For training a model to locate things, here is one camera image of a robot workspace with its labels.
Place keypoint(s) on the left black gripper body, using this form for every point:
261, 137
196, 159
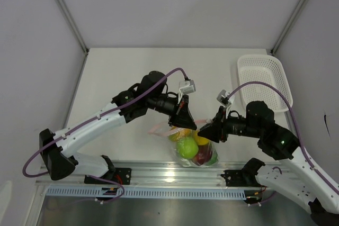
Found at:
166, 105

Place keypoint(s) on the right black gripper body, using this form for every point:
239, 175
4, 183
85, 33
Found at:
233, 125

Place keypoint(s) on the orange yellow toy mango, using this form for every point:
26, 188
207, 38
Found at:
179, 134

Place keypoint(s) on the yellow toy lemon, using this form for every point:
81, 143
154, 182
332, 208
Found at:
201, 141

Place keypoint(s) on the red toy apple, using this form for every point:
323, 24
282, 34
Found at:
204, 154

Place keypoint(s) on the green toy cabbage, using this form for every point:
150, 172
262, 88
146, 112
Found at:
214, 159

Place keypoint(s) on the clear pink-dotted zip bag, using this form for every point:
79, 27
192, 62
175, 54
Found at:
163, 130

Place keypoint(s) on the green toy apple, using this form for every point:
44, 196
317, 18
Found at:
187, 148

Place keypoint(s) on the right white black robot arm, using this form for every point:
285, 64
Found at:
313, 193

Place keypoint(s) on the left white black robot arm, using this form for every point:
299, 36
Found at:
60, 150

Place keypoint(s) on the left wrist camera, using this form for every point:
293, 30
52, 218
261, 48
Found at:
186, 87

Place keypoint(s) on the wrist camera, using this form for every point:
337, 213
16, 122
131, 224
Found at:
186, 87
225, 99

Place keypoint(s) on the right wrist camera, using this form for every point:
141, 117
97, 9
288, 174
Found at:
225, 99

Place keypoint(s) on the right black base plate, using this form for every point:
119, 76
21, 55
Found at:
234, 178

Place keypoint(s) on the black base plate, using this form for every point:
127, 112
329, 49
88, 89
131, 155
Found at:
121, 176
234, 178

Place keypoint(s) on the aluminium mounting rail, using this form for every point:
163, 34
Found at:
157, 175

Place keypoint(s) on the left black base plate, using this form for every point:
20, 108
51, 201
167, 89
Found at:
121, 176

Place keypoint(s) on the white slotted cable duct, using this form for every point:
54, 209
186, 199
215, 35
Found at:
138, 192

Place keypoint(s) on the right aluminium frame post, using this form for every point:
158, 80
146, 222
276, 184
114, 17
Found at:
289, 24

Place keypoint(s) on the aluminium frame post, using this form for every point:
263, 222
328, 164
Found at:
72, 25
289, 24

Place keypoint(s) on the left aluminium frame post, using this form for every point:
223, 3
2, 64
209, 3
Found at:
72, 25

